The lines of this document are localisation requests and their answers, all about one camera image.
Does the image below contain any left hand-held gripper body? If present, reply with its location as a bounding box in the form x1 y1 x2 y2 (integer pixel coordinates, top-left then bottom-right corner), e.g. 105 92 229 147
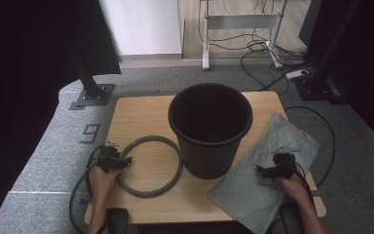
95 140 125 174

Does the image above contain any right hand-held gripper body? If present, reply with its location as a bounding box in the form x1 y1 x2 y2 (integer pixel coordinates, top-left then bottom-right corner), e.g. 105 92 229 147
265 145 301 181

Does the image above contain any grey plastic garbage bag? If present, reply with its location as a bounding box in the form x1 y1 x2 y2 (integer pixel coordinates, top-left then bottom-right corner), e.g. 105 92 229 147
207 111 321 234

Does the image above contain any grey plastic bin ring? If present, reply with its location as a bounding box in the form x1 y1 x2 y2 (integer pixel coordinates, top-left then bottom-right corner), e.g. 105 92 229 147
118 135 184 199

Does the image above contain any dark plastic trash bin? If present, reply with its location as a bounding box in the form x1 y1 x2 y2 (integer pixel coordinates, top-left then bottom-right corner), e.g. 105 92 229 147
168 82 254 180

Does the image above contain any person's left hand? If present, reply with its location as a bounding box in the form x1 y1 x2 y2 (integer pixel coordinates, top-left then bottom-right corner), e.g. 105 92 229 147
87 165 123 204

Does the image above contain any person's right hand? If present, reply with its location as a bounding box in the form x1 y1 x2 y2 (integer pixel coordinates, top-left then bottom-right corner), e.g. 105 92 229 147
277 173 312 211

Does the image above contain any black chair armrest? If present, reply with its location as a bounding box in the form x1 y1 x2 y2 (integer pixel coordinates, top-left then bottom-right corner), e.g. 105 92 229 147
106 208 130 234
279 203 306 234

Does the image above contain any black metal stand with base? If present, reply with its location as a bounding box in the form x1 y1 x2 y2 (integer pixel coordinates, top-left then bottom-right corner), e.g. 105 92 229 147
67 48 117 111

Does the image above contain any white power strip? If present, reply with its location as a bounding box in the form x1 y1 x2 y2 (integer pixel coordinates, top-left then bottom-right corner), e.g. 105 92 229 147
285 68 310 80

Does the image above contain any dark curtain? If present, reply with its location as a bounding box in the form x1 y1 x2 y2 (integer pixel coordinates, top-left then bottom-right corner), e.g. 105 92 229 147
0 0 123 164

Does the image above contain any right hand-held gripper cable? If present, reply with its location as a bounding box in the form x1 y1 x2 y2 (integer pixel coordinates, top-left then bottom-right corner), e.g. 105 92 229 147
290 162 318 222

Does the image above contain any black floor cable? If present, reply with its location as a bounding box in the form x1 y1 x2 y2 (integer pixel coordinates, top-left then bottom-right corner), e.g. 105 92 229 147
283 105 337 189

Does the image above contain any bundle of black cables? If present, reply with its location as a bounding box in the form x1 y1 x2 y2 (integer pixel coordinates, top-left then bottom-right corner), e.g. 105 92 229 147
199 0 311 93

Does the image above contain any white desk frame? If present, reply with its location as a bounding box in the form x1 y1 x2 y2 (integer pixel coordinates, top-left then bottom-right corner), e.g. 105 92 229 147
199 0 289 71

